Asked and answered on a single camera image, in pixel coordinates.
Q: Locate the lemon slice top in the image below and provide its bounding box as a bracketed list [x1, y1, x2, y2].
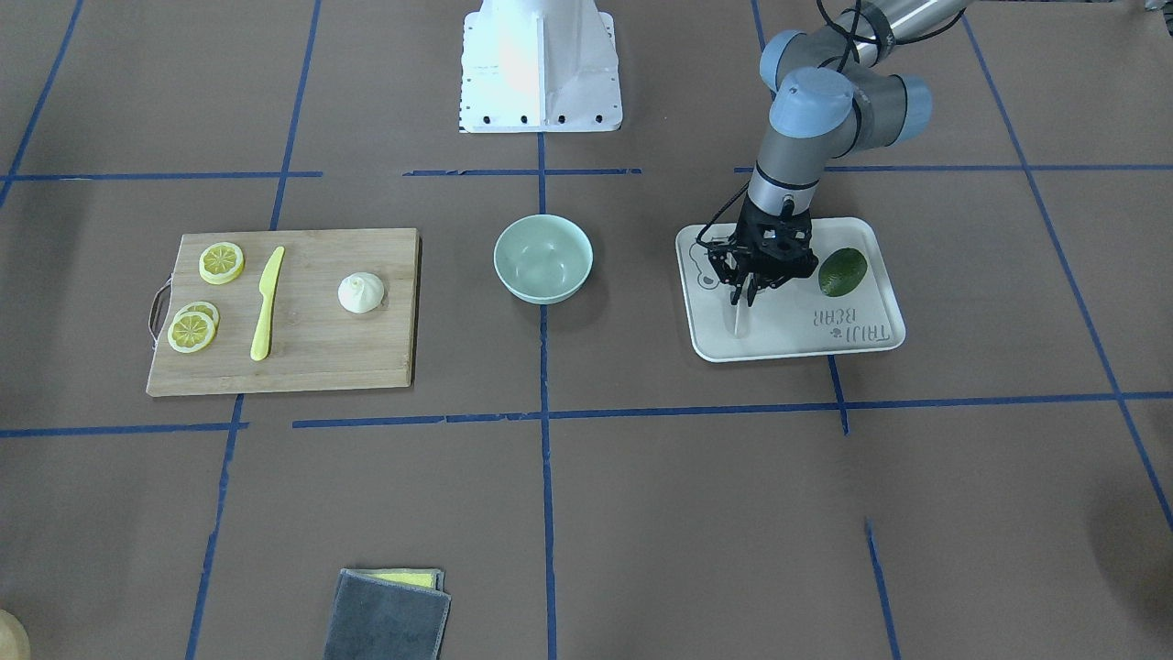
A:
[198, 241, 246, 285]

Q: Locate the wooden cutting board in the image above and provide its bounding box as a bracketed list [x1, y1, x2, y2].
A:
[145, 227, 422, 397]

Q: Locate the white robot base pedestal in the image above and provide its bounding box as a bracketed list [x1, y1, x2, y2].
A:
[457, 1, 624, 134]

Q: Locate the green avocado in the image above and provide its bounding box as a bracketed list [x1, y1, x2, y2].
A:
[818, 247, 869, 298]

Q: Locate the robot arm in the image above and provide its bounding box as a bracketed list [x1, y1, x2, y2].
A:
[696, 1, 967, 305]

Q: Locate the lemon slice front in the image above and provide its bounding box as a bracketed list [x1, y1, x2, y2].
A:
[165, 309, 217, 354]

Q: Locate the lemon slice behind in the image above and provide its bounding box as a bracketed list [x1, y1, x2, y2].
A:
[176, 301, 221, 325]

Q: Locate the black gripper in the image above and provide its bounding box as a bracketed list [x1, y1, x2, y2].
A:
[701, 202, 818, 306]

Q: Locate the lemon slice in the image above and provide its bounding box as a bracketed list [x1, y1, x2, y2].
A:
[165, 309, 217, 354]
[176, 301, 221, 325]
[198, 241, 246, 285]

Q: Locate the white bear tray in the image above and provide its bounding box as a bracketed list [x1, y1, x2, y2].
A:
[674, 217, 906, 363]

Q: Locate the grey folded cloth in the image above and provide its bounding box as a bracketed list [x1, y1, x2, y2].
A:
[323, 569, 450, 659]

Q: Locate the yellow sponge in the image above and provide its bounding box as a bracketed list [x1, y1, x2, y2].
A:
[355, 567, 445, 592]

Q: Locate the yellow plastic knife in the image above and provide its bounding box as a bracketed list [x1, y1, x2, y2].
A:
[248, 246, 285, 362]

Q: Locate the white ceramic spoon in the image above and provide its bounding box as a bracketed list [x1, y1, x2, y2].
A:
[730, 300, 750, 338]

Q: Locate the light green bowl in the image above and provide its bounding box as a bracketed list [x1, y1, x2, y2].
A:
[493, 215, 594, 305]

